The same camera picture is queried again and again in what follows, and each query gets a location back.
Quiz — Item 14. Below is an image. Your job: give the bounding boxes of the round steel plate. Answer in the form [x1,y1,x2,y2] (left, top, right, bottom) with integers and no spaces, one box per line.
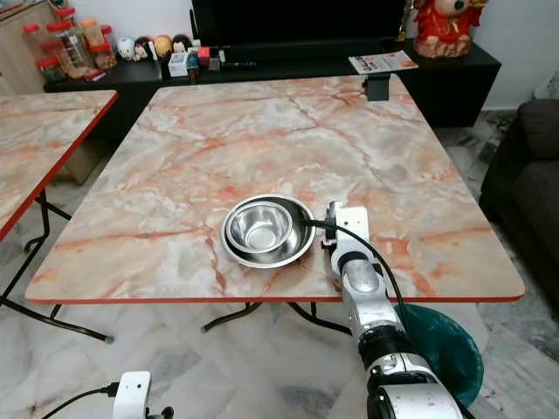
[220,194,317,269]

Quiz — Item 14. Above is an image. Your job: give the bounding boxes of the round steel bowl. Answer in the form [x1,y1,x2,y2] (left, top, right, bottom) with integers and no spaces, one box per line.
[224,200,295,255]

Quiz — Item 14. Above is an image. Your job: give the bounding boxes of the black metal table legs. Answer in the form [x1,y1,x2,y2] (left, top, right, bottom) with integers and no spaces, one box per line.
[0,192,115,343]
[201,301,355,338]

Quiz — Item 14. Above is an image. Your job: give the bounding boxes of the black table clamp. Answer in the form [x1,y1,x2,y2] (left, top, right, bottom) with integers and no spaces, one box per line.
[365,73,393,101]

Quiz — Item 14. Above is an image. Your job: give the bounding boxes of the printed pamphlet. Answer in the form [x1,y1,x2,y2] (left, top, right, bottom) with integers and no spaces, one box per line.
[348,50,419,74]

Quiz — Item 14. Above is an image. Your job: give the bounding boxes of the green trash bag bin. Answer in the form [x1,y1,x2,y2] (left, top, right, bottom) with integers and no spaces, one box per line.
[393,303,487,411]

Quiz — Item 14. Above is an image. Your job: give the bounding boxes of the black television cabinet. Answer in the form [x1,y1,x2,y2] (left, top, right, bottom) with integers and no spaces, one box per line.
[44,39,504,132]

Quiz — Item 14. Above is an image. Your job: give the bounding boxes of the dark brown sofa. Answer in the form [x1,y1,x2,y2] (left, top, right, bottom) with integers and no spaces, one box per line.
[479,99,559,319]

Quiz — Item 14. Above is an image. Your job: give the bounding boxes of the black television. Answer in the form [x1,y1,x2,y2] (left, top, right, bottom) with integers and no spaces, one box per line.
[190,0,411,50]

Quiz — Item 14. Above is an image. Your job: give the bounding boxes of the small white box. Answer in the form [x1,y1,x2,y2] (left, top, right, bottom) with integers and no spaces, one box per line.
[168,52,191,79]

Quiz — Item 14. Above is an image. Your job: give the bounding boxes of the red seated figurine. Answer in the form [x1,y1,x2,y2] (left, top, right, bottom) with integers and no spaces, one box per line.
[412,0,487,58]

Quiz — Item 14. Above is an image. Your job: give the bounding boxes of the small black figurine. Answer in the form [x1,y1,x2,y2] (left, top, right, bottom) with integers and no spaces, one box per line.
[172,33,194,56]

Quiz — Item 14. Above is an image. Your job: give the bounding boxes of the small yellow round figurine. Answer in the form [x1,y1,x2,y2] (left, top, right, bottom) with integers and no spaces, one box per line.
[153,35,174,60]

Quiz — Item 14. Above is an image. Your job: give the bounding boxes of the small dark figurine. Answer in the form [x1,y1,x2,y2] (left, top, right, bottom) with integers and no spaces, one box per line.
[135,37,155,61]

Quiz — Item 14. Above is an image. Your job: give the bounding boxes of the small white figurine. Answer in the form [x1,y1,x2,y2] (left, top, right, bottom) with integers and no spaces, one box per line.
[116,37,136,62]

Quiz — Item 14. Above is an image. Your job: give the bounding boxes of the light wooden cabinet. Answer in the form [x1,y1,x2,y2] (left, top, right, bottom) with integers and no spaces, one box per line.
[0,0,53,95]

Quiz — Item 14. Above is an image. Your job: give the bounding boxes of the small clear jar red lid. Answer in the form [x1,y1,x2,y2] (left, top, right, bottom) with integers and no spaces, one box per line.
[39,57,65,84]

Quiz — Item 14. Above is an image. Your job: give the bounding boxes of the jar with orange contents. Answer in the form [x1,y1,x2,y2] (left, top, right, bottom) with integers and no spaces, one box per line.
[81,17,107,49]

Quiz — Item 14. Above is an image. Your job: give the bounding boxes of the tall clear jar red lid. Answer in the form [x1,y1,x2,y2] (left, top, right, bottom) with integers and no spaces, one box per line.
[48,7,89,75]

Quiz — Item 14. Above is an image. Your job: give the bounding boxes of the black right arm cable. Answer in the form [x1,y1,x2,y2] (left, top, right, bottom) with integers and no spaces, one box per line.
[301,217,405,315]

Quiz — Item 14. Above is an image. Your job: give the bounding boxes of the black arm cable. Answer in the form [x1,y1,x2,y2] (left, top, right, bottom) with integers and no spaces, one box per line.
[39,383,117,419]
[301,217,405,315]

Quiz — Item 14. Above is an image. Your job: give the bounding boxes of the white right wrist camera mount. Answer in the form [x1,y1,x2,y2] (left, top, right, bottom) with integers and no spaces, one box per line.
[331,207,371,255]

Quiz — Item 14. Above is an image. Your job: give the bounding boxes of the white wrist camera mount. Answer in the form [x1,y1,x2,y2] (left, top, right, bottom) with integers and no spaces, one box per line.
[331,207,371,255]
[114,371,152,419]

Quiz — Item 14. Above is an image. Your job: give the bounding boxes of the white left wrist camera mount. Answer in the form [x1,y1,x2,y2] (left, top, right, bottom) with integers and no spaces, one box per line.
[114,371,152,419]

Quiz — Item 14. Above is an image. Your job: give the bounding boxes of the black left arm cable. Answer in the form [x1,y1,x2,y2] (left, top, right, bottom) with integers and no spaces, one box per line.
[39,383,117,419]

